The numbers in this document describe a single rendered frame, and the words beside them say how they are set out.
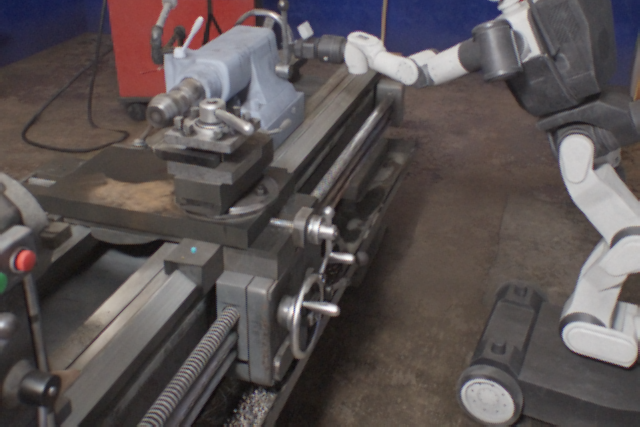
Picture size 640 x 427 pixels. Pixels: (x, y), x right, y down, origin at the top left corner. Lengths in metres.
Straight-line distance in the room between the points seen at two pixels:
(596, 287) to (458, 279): 0.88
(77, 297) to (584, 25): 1.45
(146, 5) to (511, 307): 2.86
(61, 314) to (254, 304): 0.45
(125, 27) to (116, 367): 3.41
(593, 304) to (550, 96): 0.70
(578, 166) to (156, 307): 1.28
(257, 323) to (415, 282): 1.51
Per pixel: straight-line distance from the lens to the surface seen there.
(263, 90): 2.34
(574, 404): 2.60
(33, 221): 1.44
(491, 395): 2.60
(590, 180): 2.36
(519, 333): 2.73
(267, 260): 1.78
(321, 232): 1.85
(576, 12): 2.17
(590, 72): 2.21
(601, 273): 2.49
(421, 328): 3.00
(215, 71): 2.17
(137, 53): 4.81
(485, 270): 3.39
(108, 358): 1.56
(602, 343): 2.60
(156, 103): 1.97
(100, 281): 2.01
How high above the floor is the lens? 1.80
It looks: 26 degrees down
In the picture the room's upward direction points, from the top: straight up
